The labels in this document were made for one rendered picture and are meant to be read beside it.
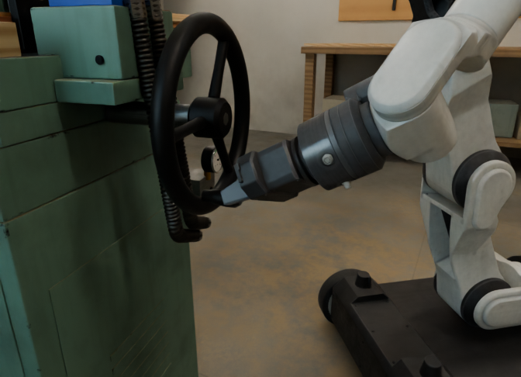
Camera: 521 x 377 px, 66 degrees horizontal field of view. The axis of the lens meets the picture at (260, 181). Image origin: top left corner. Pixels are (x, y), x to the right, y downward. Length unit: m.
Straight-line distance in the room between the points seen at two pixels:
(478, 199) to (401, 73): 0.59
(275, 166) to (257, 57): 3.68
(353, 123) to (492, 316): 0.83
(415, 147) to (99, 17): 0.41
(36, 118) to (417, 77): 0.46
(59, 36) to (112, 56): 0.08
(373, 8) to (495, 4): 3.27
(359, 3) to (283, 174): 3.37
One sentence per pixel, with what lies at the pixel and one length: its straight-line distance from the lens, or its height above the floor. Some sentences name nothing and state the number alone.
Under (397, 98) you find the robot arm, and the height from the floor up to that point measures 0.87.
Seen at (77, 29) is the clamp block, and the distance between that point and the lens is 0.60.
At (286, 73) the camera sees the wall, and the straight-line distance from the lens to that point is 4.01.
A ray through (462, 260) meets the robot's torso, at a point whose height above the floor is 0.41.
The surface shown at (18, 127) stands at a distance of 0.58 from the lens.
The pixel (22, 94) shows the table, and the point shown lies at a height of 0.86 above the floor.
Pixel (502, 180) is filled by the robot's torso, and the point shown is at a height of 0.64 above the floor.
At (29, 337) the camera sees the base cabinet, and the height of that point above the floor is 0.54.
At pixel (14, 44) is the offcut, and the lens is 0.60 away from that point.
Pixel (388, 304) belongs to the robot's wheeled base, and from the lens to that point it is 1.27.
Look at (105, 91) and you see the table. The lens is 0.56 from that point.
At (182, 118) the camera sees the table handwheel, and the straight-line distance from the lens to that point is 0.61.
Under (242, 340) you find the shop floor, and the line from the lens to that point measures 1.40.
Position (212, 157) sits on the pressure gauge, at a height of 0.67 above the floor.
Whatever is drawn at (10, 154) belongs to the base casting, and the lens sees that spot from 0.57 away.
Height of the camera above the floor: 0.92
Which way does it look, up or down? 20 degrees down
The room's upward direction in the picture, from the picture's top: straight up
